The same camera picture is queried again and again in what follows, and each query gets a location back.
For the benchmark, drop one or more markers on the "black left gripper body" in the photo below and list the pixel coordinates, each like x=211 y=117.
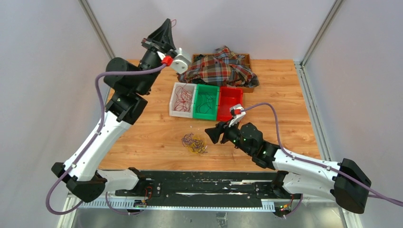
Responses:
x=152 y=58

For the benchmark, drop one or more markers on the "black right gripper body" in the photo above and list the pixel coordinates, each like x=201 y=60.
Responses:
x=232 y=135

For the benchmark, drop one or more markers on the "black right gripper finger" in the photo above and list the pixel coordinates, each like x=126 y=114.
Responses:
x=214 y=134
x=222 y=125

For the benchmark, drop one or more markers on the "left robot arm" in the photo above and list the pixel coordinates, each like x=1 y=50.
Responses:
x=130 y=83

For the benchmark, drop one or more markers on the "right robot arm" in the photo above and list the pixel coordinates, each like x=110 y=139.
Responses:
x=343 y=182

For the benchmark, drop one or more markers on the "green plastic bin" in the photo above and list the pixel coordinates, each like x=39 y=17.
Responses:
x=206 y=102

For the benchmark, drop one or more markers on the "red plastic bin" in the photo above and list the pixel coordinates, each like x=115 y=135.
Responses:
x=228 y=98

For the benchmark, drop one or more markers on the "white plastic bin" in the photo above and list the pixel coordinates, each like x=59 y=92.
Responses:
x=182 y=100

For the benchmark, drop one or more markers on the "plaid flannel shirt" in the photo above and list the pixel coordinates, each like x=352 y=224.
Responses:
x=222 y=68

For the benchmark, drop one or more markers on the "wooden tray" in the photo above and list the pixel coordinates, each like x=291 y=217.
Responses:
x=246 y=61

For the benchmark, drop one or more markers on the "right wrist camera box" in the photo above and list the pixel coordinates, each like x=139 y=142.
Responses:
x=237 y=112

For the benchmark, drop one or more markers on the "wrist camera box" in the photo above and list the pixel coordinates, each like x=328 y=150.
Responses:
x=181 y=62
x=237 y=112

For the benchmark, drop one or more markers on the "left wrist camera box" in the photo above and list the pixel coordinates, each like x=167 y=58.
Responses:
x=181 y=62

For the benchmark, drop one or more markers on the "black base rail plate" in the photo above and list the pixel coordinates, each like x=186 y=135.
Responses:
x=201 y=190

